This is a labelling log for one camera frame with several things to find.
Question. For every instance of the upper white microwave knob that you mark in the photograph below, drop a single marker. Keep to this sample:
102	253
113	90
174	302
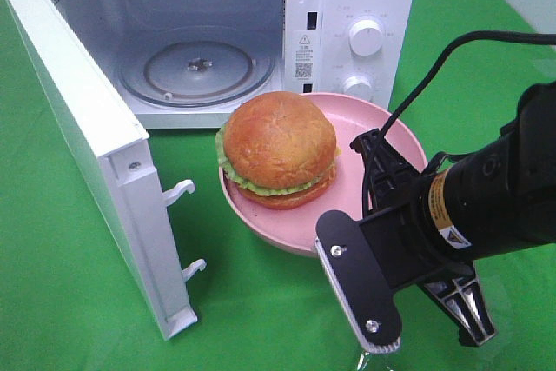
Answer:
365	36

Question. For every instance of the lower white microwave knob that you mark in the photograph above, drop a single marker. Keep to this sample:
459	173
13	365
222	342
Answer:
359	87

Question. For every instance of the pink round plate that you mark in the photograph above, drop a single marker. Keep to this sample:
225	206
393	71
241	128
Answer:
293	230

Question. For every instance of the white microwave knob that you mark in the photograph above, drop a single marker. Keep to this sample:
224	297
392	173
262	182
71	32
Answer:
359	87
365	36

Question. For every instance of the burger with lettuce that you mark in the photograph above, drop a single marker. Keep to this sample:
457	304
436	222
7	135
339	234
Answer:
278	149

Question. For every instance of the white microwave oven body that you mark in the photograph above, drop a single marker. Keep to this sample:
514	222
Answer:
308	40

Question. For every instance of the white microwave door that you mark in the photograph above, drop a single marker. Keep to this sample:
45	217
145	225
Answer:
111	150

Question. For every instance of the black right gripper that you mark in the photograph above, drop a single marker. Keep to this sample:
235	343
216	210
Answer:
418	231

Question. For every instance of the glass microwave turntable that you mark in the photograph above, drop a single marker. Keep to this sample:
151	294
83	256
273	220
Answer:
194	74

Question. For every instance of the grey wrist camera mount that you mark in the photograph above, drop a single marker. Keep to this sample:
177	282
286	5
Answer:
358	283

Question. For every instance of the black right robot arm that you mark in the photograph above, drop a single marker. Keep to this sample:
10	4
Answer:
513	190

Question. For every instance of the clear plastic film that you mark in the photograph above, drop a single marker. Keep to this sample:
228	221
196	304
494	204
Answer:
374	359

